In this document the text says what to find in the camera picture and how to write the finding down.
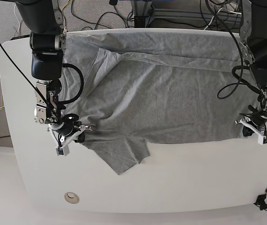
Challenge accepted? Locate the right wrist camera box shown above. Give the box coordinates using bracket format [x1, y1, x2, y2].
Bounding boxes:
[55, 145, 70, 156]

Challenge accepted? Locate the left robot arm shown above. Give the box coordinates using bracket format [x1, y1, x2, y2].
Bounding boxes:
[232, 0, 267, 144]

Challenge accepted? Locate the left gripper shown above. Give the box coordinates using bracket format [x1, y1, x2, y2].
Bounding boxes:
[235, 113, 267, 137]

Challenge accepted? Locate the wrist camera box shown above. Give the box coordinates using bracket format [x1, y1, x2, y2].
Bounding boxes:
[258, 134, 267, 145]
[55, 145, 70, 156]

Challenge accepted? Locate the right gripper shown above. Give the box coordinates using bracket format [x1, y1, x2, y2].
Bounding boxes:
[47, 121, 92, 148]

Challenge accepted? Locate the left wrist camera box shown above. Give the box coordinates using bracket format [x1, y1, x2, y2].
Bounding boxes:
[258, 134, 267, 145]

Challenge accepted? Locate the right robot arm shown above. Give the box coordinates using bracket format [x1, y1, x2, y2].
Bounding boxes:
[15, 0, 91, 155]

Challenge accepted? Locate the table grommet left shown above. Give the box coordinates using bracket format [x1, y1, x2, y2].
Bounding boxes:
[64, 192, 80, 204]

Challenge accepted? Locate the grey T-shirt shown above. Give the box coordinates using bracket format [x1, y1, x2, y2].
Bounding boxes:
[64, 32, 259, 174]

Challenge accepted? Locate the aluminium frame base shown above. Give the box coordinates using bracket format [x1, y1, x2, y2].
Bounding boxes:
[130, 0, 242, 30]

